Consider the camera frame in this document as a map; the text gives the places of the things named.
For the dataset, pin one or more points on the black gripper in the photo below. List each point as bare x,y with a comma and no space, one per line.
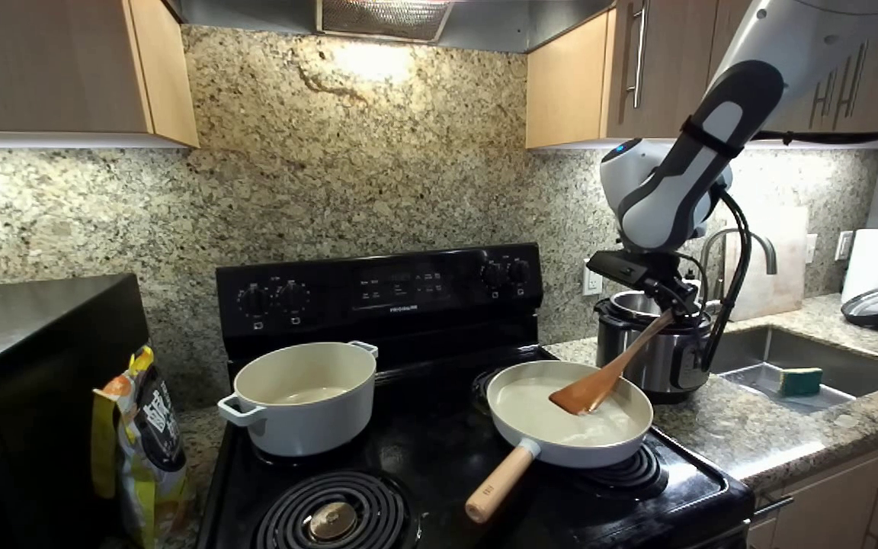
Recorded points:
633,274

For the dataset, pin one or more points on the wooden cooking spatula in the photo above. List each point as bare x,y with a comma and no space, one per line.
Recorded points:
593,390

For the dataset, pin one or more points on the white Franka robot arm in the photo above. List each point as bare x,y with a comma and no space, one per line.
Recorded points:
683,185

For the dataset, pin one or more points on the stainless steel pressure cooker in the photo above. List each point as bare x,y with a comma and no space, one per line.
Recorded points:
678,362

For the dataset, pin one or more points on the chrome sink faucet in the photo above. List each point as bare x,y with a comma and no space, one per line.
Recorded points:
763,244

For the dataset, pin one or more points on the pale cutting board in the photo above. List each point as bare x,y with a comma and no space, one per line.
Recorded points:
783,284

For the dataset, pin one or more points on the green yellow sponge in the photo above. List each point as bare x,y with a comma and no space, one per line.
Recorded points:
800,384

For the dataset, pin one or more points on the steel kitchen sink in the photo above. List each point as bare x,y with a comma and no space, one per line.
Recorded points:
823,362

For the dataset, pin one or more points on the wooden upper cabinet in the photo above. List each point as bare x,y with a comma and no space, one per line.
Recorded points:
54,62
581,80

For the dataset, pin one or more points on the wooden base cabinet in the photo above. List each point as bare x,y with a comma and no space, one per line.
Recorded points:
845,498

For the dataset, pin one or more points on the black electric stove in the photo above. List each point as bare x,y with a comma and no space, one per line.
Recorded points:
418,295

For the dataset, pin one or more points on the steel range hood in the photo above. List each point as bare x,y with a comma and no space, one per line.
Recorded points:
389,19

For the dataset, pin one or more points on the yellow black snack bag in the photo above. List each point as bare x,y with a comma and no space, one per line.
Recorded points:
151,439

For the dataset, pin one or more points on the black microwave oven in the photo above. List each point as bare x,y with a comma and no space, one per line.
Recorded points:
31,407

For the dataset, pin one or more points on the white wall outlet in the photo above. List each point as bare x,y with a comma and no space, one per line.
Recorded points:
593,284
842,244

